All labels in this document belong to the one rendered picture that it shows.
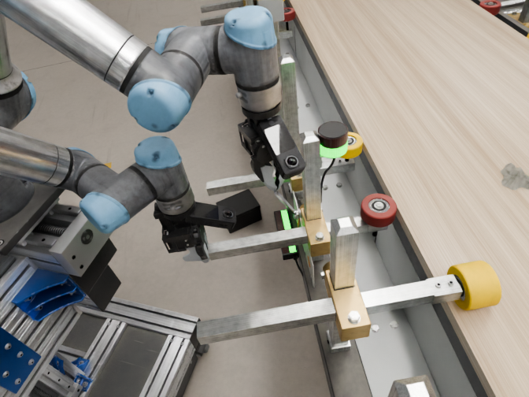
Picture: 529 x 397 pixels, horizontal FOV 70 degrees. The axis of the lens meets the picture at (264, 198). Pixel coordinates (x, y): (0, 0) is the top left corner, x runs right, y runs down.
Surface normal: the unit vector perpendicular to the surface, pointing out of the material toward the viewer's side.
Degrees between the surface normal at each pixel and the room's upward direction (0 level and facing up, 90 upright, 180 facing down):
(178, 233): 0
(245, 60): 90
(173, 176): 90
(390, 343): 0
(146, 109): 90
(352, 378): 0
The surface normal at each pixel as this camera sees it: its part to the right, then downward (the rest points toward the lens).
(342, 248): 0.13, 0.71
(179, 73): 0.64, -0.42
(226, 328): -0.11, -0.69
